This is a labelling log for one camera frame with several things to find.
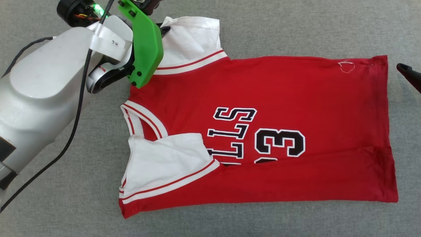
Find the thin black cable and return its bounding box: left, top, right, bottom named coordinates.
left=0, top=37, right=55, bottom=79

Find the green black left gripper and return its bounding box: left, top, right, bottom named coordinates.
left=86, top=0, right=171, bottom=94

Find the red white basketball jersey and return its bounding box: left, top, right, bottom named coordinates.
left=118, top=16, right=399, bottom=219

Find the white label strap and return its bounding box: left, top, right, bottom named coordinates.
left=89, top=25, right=133, bottom=65

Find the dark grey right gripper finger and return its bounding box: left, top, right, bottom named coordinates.
left=396, top=63, right=421, bottom=94

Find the grey fabric padded surface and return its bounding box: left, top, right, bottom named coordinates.
left=0, top=0, right=421, bottom=237

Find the thick black camera cable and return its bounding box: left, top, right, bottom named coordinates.
left=0, top=0, right=115, bottom=213

